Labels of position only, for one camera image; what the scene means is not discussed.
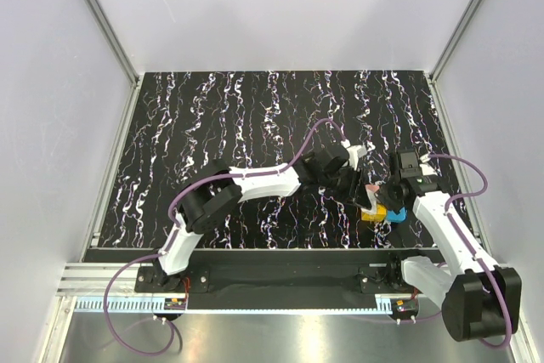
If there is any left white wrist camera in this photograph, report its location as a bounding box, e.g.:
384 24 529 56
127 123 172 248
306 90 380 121
341 139 367 169

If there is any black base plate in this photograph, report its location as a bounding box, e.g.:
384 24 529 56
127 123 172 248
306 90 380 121
134 249 414 310

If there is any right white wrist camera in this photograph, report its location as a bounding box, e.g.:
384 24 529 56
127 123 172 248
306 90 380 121
419 154 437 176

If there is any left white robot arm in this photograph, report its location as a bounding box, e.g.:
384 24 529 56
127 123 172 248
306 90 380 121
153 141 377 292

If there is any right aluminium frame post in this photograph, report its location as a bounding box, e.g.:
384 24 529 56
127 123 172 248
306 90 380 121
428 0 485 82

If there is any yellow socket cube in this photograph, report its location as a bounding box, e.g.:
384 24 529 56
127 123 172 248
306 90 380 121
360 205 388 223

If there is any pink plug adapter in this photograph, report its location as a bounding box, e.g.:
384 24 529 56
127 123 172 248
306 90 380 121
365 184 380 192

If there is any blue folding extension socket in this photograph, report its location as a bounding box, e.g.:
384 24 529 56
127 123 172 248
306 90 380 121
385 207 406 224

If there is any slotted cable duct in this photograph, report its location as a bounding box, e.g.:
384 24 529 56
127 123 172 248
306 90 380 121
75 296 187 314

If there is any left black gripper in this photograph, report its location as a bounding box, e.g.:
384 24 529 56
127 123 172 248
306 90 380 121
320 166 371 210

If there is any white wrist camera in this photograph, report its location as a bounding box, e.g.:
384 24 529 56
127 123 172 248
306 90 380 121
419 154 437 176
341 139 367 169

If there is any aluminium frame post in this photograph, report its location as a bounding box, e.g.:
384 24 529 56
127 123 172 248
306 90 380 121
84 0 139 86
428 0 485 82

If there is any left aluminium frame post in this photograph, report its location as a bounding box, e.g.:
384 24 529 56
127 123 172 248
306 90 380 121
84 0 139 86

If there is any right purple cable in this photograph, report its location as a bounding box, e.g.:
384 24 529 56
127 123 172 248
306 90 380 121
399 153 513 349

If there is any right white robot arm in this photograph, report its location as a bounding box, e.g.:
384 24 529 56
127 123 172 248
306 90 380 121
377 150 522 348

